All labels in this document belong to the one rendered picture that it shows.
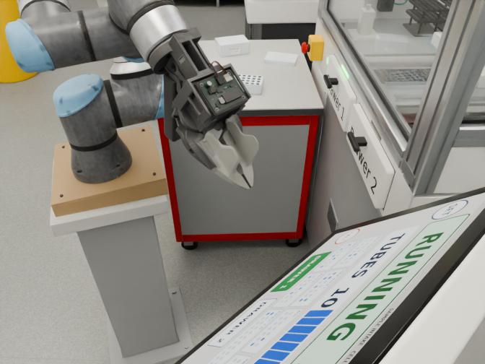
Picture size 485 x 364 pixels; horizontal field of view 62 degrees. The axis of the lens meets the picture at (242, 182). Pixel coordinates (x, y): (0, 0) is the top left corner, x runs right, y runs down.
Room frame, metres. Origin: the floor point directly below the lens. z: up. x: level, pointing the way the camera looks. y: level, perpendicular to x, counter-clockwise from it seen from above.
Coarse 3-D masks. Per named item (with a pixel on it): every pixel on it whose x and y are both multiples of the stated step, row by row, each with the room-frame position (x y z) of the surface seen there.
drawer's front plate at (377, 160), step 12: (360, 108) 0.92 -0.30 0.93; (360, 120) 0.87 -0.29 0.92; (360, 132) 0.85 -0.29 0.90; (372, 132) 0.81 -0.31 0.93; (372, 144) 0.76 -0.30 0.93; (372, 156) 0.75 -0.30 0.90; (384, 156) 0.71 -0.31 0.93; (360, 168) 0.80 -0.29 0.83; (372, 168) 0.73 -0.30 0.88; (384, 168) 0.68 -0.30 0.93; (372, 180) 0.71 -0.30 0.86; (384, 180) 0.66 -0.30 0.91; (384, 192) 0.66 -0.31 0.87; (384, 204) 0.66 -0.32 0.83
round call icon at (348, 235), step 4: (360, 228) 0.41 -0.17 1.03; (348, 232) 0.42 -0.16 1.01; (352, 232) 0.41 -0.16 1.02; (356, 232) 0.40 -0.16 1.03; (340, 236) 0.42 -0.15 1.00; (344, 236) 0.41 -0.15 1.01; (348, 236) 0.40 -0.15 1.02; (352, 236) 0.39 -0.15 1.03; (336, 240) 0.40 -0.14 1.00; (340, 240) 0.40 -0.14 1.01; (344, 240) 0.39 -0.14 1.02; (348, 240) 0.38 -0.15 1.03; (332, 244) 0.40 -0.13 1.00; (336, 244) 0.39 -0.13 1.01
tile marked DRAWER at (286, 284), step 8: (312, 256) 0.39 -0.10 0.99; (320, 256) 0.37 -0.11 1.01; (304, 264) 0.37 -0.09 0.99; (312, 264) 0.35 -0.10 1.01; (296, 272) 0.35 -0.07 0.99; (304, 272) 0.34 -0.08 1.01; (288, 280) 0.34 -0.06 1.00; (296, 280) 0.32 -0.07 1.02; (280, 288) 0.32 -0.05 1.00; (288, 288) 0.31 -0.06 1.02
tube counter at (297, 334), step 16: (336, 288) 0.25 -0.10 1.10; (352, 288) 0.24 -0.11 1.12; (320, 304) 0.23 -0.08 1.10; (336, 304) 0.22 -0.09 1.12; (304, 320) 0.21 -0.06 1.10; (320, 320) 0.20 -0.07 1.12; (288, 336) 0.20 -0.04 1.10; (304, 336) 0.19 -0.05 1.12; (272, 352) 0.18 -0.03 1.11; (288, 352) 0.17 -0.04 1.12
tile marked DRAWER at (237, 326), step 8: (256, 304) 0.31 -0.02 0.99; (264, 304) 0.29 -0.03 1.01; (248, 312) 0.29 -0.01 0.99; (256, 312) 0.28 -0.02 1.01; (240, 320) 0.28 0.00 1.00; (248, 320) 0.27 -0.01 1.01; (232, 328) 0.27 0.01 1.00; (240, 328) 0.26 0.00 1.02; (224, 336) 0.25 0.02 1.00; (232, 336) 0.24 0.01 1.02; (208, 344) 0.25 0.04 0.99; (216, 344) 0.24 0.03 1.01; (224, 344) 0.23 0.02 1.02
